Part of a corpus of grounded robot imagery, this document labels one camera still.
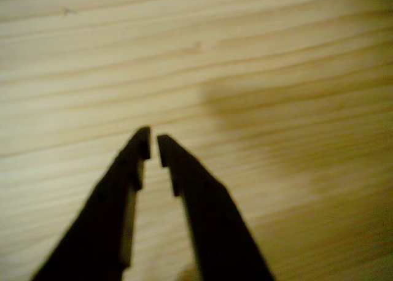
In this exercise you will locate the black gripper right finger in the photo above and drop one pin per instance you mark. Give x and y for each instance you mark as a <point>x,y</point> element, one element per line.
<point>208,219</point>

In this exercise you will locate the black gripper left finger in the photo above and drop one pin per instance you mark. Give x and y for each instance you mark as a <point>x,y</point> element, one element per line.
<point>104,207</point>

